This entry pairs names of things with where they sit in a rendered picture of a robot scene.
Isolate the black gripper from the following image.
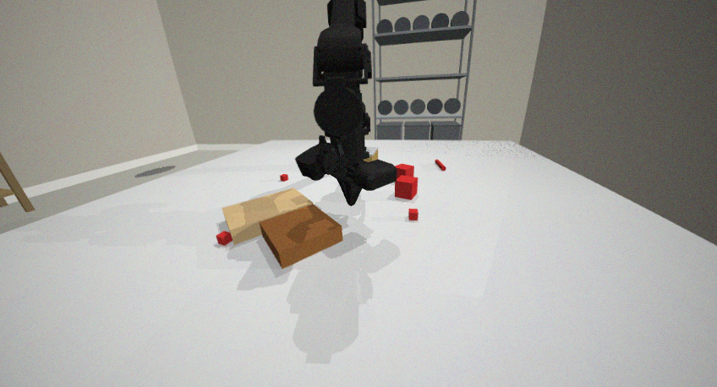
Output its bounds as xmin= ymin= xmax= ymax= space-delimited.
xmin=325 ymin=123 xmax=397 ymax=206

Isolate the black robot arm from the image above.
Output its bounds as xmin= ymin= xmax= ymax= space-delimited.
xmin=294 ymin=0 xmax=372 ymax=181

